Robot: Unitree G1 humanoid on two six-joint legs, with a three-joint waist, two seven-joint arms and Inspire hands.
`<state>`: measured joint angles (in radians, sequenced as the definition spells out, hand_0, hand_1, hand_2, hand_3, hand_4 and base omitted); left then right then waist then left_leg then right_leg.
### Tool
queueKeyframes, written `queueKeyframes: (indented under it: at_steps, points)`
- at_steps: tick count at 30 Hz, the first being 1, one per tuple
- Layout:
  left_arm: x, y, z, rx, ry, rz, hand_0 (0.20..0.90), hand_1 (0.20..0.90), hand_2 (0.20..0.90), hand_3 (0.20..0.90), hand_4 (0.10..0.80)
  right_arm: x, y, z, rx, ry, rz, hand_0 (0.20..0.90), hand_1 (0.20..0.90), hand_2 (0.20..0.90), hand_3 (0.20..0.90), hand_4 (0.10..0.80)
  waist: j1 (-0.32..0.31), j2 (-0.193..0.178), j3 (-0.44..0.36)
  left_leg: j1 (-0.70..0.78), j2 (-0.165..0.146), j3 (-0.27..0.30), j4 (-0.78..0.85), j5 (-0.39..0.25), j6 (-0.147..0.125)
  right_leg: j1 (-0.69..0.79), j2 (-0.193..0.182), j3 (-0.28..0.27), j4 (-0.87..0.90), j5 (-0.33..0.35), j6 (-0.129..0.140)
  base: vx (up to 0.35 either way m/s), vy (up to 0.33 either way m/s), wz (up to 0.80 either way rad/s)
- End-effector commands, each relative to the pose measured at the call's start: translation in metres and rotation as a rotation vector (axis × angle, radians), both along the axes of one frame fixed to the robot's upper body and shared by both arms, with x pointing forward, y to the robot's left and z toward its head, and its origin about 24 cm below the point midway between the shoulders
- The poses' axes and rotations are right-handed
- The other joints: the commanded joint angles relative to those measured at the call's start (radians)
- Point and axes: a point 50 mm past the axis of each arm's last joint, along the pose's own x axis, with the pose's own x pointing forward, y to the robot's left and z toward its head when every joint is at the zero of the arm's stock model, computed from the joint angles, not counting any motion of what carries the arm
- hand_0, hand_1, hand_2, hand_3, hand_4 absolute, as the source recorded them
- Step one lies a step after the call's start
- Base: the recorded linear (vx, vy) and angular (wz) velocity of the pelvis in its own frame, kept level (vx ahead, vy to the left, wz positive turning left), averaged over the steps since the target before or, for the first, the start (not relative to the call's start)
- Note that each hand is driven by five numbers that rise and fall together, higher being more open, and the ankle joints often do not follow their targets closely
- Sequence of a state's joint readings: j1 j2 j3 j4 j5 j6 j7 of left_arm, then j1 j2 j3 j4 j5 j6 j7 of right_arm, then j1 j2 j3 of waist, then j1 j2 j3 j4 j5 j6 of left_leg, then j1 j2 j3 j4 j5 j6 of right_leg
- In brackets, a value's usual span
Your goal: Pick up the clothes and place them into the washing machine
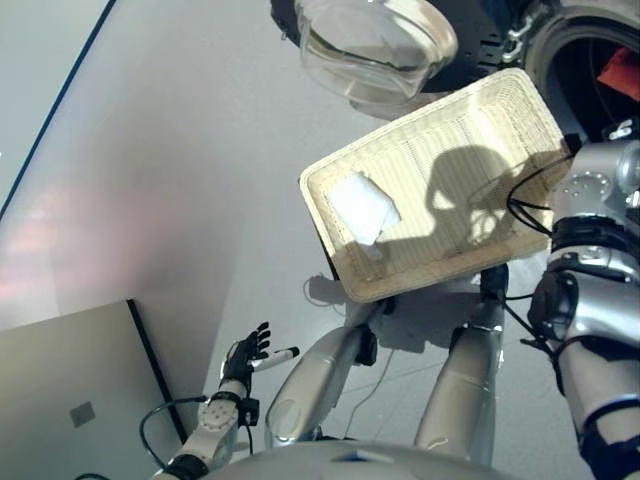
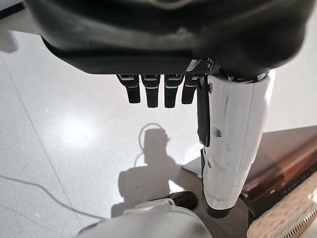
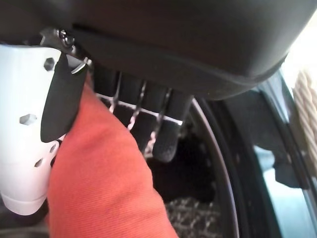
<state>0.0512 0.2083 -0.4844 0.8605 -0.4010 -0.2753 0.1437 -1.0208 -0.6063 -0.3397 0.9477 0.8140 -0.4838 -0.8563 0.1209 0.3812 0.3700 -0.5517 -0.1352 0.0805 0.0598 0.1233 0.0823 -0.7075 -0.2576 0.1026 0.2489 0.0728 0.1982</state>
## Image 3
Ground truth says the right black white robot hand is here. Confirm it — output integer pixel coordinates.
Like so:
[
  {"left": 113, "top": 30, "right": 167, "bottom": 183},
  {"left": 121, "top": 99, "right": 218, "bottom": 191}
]
[{"left": 0, "top": 0, "right": 317, "bottom": 217}]

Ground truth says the red cloth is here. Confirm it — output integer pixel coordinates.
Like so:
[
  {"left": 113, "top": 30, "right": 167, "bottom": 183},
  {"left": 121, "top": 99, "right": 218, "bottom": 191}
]
[{"left": 46, "top": 81, "right": 179, "bottom": 238}]

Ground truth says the grey front-load washing machine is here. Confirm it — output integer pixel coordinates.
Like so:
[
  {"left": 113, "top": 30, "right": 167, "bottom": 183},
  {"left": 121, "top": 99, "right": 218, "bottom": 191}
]
[{"left": 0, "top": 66, "right": 317, "bottom": 238}]

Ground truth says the white wicker laundry basket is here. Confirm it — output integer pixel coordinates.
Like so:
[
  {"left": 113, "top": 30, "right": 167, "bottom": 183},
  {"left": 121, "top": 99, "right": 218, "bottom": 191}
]
[{"left": 291, "top": 68, "right": 317, "bottom": 165}]

